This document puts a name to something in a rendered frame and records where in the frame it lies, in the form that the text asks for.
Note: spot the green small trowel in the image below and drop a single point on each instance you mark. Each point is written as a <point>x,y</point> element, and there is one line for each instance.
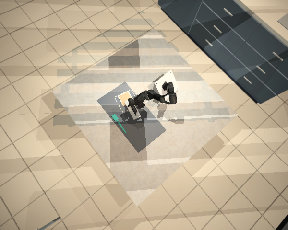
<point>116,119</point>

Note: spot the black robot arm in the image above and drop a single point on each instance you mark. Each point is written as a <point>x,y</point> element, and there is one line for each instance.
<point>151,94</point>

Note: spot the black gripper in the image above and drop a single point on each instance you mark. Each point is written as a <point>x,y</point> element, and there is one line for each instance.
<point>133,102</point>

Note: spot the cream tile with dark square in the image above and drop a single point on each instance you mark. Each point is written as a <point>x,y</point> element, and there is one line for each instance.
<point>123,97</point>

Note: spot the dark grey mat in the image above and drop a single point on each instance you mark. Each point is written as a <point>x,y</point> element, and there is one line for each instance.
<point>139,132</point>

